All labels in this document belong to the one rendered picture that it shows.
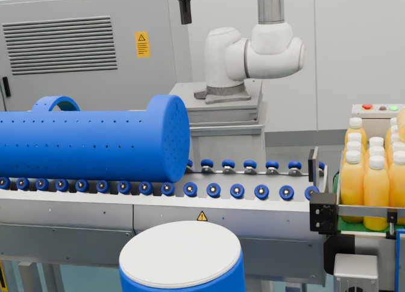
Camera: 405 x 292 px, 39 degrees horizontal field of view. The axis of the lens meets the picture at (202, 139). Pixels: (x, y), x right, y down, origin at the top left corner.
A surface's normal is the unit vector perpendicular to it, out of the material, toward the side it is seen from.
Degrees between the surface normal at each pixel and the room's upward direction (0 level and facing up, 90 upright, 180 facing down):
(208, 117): 90
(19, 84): 90
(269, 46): 83
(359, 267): 0
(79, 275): 0
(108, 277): 0
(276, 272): 109
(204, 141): 90
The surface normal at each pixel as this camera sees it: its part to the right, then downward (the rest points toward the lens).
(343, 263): -0.09, -0.94
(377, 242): -0.26, 0.35
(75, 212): -0.28, 0.02
